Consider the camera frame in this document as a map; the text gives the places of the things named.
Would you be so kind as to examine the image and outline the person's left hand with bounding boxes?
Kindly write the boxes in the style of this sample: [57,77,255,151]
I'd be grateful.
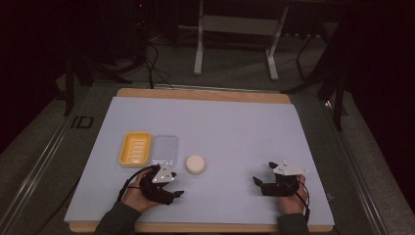
[120,168,159,213]

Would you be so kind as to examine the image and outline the black floor cables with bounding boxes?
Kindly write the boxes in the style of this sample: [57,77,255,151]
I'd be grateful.
[115,38,175,90]

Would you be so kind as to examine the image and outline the black tripod stand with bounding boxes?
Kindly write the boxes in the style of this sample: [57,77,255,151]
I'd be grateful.
[55,19,135,118]

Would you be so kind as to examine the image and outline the pale blue table mat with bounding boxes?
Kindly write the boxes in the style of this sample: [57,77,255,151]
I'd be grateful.
[64,96,336,227]

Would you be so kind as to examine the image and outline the light blue rectangular tray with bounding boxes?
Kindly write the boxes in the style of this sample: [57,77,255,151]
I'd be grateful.
[150,134,180,167]

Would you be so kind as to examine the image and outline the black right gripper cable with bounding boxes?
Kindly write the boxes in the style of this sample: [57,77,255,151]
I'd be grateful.
[287,180,311,223]

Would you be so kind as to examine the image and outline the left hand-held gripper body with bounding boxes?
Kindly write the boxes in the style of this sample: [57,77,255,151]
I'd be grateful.
[139,164,179,207]

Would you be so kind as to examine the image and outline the round white soap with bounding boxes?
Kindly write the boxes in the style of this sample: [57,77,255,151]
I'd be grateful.
[184,154,208,175]

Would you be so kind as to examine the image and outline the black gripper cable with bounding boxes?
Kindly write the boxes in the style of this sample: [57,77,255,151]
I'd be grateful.
[287,180,311,223]
[116,164,155,203]

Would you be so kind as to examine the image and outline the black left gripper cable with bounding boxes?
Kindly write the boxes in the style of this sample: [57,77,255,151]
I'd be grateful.
[116,164,155,203]

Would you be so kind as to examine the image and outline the person's right hand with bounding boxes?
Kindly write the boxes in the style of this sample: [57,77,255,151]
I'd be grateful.
[278,174,309,215]

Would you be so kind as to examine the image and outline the white metal stand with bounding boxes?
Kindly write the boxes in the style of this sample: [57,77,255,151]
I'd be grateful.
[193,0,290,82]

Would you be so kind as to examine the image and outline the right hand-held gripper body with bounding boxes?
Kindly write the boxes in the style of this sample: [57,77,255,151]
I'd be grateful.
[260,159,308,198]

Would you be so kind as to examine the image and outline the metal floor rail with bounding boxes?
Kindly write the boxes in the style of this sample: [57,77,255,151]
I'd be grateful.
[0,85,96,235]

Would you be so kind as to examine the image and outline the yellow soap dish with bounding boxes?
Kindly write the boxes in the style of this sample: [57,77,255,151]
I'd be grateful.
[117,130,153,168]

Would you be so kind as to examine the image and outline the black metal stand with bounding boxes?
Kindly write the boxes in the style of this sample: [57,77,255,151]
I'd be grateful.
[282,19,350,132]

